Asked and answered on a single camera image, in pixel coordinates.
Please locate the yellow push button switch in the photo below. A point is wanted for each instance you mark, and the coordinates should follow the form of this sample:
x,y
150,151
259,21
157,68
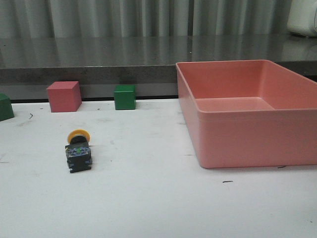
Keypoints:
x,y
78,151

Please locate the pink plastic bin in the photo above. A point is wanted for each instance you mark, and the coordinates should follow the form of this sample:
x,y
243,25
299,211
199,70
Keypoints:
x,y
248,113

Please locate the pink cube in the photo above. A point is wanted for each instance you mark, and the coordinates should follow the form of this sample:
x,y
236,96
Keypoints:
x,y
64,96

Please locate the grey stone counter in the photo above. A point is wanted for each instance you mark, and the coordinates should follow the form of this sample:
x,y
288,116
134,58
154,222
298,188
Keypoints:
x,y
28,67

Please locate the green cube at left edge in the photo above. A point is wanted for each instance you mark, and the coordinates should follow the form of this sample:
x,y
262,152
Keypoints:
x,y
6,111

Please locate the white appliance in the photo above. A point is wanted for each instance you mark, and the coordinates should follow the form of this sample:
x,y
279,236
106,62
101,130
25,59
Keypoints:
x,y
302,19

